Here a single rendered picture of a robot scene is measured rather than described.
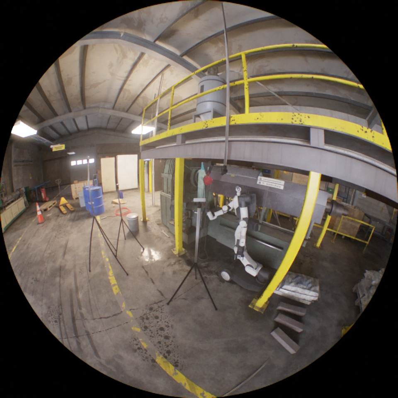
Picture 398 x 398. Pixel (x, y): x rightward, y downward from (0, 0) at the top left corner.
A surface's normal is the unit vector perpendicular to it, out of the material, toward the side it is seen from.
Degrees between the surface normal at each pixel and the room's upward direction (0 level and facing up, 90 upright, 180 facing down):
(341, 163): 90
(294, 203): 90
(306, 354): 0
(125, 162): 90
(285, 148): 90
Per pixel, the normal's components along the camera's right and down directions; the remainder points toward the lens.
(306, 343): 0.06, -0.96
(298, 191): -0.68, -0.04
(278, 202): -0.71, 0.16
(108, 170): 0.70, 0.24
